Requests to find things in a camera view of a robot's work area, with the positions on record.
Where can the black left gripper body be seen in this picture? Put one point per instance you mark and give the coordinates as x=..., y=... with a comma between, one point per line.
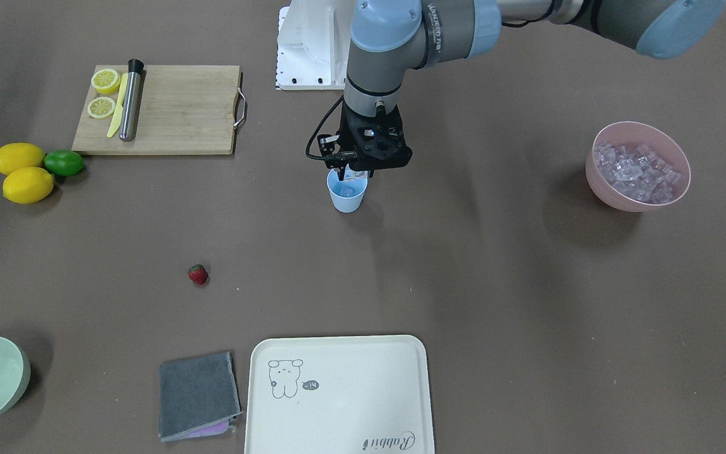
x=328, y=145

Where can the clear ice cube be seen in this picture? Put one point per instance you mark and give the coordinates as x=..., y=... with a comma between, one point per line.
x=347, y=191

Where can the red strawberry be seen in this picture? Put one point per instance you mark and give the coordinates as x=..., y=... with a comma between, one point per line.
x=198, y=274

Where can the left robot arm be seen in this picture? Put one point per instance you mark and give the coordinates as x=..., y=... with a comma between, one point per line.
x=387, y=38

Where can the light blue cup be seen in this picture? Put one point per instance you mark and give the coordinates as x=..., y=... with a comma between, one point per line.
x=359, y=180

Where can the clear ice cubes pile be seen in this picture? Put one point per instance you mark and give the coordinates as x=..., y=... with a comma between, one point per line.
x=638, y=172

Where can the wooden cutting board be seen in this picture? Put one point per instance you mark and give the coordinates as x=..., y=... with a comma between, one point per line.
x=183, y=111

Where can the cream rabbit serving tray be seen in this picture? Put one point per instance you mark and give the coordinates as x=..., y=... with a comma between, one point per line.
x=348, y=394

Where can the lemon slice lower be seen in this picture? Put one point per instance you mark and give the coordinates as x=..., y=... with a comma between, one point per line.
x=101, y=107

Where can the lemon slice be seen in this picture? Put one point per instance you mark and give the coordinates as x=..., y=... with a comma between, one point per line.
x=106, y=81
x=101, y=107

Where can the lemon slice upper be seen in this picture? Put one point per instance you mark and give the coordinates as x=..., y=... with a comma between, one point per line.
x=106, y=81

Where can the grey folded cloth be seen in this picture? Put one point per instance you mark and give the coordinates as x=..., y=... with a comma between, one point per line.
x=198, y=397

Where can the pink bowl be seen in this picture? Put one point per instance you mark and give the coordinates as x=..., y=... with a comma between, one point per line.
x=633, y=132

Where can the green lime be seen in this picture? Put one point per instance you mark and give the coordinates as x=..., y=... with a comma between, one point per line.
x=63, y=162

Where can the yellow lemon lower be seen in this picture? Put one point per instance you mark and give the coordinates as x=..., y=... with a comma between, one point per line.
x=28, y=185

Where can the yellow lemon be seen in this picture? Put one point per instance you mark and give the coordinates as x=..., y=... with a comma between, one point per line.
x=28, y=185
x=18, y=155

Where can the yellow lemon upper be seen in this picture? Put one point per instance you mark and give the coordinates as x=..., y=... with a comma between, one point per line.
x=18, y=155

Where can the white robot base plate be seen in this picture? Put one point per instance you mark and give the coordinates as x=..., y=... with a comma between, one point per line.
x=313, y=45

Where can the steel handled knife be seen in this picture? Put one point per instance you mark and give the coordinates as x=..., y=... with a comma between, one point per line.
x=126, y=112

